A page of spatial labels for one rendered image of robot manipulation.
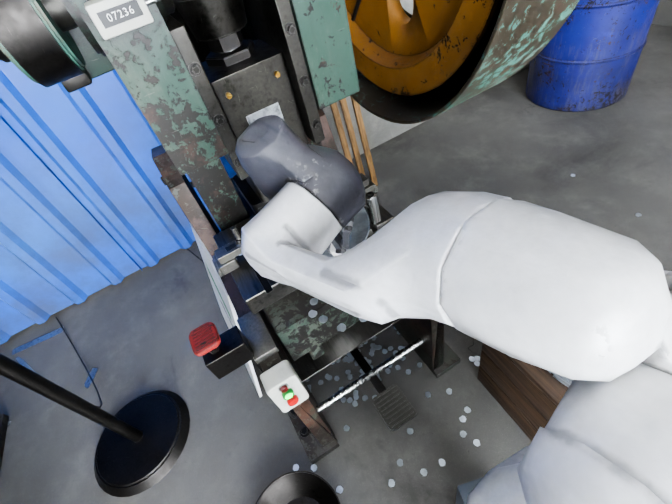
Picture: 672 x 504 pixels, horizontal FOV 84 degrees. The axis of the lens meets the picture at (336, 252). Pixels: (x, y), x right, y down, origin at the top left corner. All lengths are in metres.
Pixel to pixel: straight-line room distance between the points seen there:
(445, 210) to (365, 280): 0.09
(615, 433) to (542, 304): 0.08
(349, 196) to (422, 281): 0.21
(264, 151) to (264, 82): 0.32
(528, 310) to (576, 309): 0.02
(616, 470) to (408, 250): 0.17
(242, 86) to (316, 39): 0.16
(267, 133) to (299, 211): 0.11
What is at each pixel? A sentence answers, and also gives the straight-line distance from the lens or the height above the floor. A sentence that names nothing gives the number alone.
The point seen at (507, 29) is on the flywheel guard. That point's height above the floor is 1.17.
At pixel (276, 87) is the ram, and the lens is 0.80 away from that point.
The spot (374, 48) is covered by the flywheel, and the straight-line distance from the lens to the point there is 1.07.
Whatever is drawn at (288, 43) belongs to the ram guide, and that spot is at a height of 1.19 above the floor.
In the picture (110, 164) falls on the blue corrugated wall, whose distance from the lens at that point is 2.10.
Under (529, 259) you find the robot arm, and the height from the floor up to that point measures 1.22.
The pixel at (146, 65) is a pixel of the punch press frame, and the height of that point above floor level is 1.24.
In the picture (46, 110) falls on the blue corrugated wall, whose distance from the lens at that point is 2.02.
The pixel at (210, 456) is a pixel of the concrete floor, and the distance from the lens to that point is 1.65.
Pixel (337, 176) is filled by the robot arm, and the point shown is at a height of 1.14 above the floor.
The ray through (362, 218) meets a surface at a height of 0.78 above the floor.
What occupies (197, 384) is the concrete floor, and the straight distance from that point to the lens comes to 1.80.
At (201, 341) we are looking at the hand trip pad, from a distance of 0.87.
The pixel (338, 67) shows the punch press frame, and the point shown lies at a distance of 0.80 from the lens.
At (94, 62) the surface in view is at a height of 1.22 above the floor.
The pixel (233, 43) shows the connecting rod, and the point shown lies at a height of 1.20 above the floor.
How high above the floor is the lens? 1.40
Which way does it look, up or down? 46 degrees down
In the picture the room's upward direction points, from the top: 17 degrees counter-clockwise
